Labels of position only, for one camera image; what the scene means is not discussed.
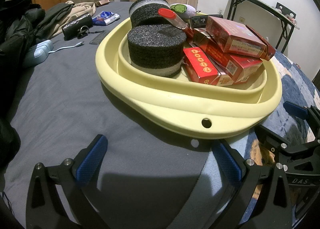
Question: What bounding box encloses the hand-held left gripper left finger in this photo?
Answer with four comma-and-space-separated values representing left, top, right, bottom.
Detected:
26, 134, 108, 229

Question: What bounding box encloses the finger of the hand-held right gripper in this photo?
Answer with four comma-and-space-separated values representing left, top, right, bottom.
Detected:
256, 125, 320, 162
284, 101, 320, 142

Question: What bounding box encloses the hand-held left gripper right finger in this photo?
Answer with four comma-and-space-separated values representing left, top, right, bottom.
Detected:
212, 140, 293, 229

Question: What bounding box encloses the pale yellow plastic basin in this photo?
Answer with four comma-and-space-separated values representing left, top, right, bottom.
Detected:
95, 12, 283, 141

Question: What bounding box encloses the red white gold-patterned box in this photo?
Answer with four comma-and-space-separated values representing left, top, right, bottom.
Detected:
182, 47, 235, 87

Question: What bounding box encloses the dark red box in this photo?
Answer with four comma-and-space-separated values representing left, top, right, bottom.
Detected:
192, 28, 212, 47

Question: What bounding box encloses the black foam cylinder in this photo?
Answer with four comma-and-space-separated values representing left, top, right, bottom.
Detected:
129, 0, 171, 29
127, 24, 187, 78

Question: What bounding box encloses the black box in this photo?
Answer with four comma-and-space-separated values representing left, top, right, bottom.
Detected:
189, 14, 224, 29

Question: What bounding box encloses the clear jar with red lid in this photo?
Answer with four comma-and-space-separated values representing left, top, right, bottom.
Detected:
157, 8, 195, 38

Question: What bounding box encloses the blue plaid rug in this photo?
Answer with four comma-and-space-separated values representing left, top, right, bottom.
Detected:
197, 51, 320, 229

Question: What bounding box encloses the grey bed sheet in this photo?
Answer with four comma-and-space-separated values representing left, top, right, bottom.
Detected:
0, 1, 250, 229

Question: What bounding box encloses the pink packet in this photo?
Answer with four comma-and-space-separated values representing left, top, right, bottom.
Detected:
285, 14, 300, 24

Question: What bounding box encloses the black panel with holes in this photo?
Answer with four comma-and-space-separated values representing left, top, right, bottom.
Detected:
276, 2, 297, 20

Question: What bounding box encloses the light blue device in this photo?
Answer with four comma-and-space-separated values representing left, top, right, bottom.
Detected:
22, 40, 54, 69

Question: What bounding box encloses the black mesh comb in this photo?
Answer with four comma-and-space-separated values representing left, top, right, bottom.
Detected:
89, 31, 109, 45

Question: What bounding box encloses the black shiny pouch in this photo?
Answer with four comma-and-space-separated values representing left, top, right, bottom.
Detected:
62, 12, 93, 41

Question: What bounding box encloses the blue white packet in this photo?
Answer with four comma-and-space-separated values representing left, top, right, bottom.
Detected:
92, 11, 121, 26

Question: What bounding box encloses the black jacket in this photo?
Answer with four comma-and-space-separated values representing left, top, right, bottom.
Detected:
0, 0, 46, 170

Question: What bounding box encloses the olive green garment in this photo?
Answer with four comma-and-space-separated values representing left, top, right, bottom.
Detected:
34, 3, 76, 38

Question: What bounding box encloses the beige garment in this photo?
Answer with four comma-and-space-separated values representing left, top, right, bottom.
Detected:
50, 0, 97, 38

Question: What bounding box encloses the grey plush toy green patch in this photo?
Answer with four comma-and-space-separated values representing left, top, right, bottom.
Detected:
170, 3, 198, 19

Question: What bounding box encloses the white charging cable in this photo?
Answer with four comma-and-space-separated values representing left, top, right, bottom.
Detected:
48, 41, 84, 55

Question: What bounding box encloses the black key ring clip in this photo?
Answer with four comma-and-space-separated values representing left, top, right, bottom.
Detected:
77, 25, 91, 39

